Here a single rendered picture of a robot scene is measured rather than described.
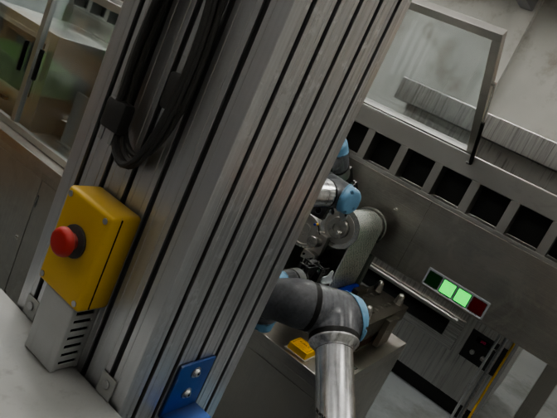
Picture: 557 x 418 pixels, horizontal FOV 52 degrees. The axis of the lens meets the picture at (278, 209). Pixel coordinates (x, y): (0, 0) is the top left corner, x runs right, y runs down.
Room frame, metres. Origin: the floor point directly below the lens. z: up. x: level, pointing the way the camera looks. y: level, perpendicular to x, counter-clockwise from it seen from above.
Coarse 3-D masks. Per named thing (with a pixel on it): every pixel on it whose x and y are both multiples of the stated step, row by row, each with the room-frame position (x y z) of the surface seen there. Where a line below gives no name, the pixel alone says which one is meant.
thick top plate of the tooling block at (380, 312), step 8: (360, 296) 2.01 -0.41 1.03; (368, 296) 2.06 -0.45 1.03; (376, 296) 2.09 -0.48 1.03; (384, 296) 2.13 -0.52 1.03; (368, 304) 1.97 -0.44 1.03; (376, 304) 2.00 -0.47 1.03; (384, 304) 2.04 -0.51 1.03; (392, 304) 2.08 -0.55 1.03; (376, 312) 1.93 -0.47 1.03; (384, 312) 1.96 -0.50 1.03; (392, 312) 2.00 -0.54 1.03; (400, 312) 2.07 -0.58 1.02; (376, 320) 1.85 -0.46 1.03; (384, 320) 1.92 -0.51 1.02; (368, 328) 1.80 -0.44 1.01; (376, 328) 1.89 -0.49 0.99
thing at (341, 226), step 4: (332, 220) 1.93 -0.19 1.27; (336, 220) 1.93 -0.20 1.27; (340, 220) 1.92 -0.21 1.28; (328, 224) 1.94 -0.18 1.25; (332, 224) 1.93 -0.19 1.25; (336, 224) 1.93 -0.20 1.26; (340, 224) 1.92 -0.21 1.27; (344, 224) 1.91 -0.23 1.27; (348, 224) 1.93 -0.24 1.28; (328, 228) 1.94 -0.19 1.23; (332, 228) 1.93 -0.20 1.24; (336, 228) 1.92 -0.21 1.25; (340, 228) 1.92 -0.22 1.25; (344, 228) 1.91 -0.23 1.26; (348, 228) 1.92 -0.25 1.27; (328, 232) 1.93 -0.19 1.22; (332, 232) 1.93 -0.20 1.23; (344, 232) 1.91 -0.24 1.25; (332, 236) 1.92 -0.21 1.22; (336, 236) 1.92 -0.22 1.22; (340, 236) 1.91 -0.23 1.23; (344, 236) 1.92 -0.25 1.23
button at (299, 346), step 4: (296, 340) 1.67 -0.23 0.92; (300, 340) 1.68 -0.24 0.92; (304, 340) 1.70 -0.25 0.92; (288, 344) 1.65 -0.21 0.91; (292, 344) 1.64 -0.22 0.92; (296, 344) 1.64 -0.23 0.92; (300, 344) 1.66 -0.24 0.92; (304, 344) 1.67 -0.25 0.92; (308, 344) 1.68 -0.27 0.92; (292, 348) 1.64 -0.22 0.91; (296, 348) 1.63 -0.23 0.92; (300, 348) 1.63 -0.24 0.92; (304, 348) 1.64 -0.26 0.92; (308, 348) 1.66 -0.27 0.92; (296, 352) 1.63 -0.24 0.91; (300, 352) 1.63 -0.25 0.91; (304, 352) 1.62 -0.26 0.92; (308, 352) 1.63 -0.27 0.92; (312, 352) 1.65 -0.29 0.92; (300, 356) 1.62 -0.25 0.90; (304, 356) 1.62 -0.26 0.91; (308, 356) 1.63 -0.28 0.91
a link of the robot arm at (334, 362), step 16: (320, 288) 1.24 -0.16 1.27; (320, 304) 1.20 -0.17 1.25; (336, 304) 1.22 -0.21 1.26; (352, 304) 1.25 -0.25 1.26; (320, 320) 1.20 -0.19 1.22; (336, 320) 1.20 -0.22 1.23; (352, 320) 1.22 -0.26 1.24; (368, 320) 1.25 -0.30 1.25; (320, 336) 1.18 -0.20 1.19; (336, 336) 1.18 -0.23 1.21; (352, 336) 1.19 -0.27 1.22; (320, 352) 1.17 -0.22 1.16; (336, 352) 1.15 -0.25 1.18; (352, 352) 1.18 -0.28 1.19; (320, 368) 1.14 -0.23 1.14; (336, 368) 1.13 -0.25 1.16; (352, 368) 1.15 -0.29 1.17; (320, 384) 1.11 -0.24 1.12; (336, 384) 1.10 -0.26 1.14; (352, 384) 1.12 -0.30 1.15; (320, 400) 1.08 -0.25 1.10; (336, 400) 1.07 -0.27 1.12; (352, 400) 1.09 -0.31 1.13; (320, 416) 1.06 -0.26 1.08; (336, 416) 1.05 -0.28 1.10; (352, 416) 1.06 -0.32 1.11
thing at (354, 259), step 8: (352, 248) 1.94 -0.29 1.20; (360, 248) 2.01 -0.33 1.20; (368, 248) 2.08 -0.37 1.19; (344, 256) 1.92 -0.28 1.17; (352, 256) 1.98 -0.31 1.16; (360, 256) 2.04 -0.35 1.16; (368, 256) 2.12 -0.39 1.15; (344, 264) 1.94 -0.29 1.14; (352, 264) 2.01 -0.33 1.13; (360, 264) 2.08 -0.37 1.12; (336, 272) 1.92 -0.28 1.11; (344, 272) 1.98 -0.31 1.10; (352, 272) 2.05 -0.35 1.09; (360, 272) 2.12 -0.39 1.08; (336, 280) 1.94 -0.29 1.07; (344, 280) 2.01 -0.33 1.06; (352, 280) 2.09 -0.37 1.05; (336, 288) 1.98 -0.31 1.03
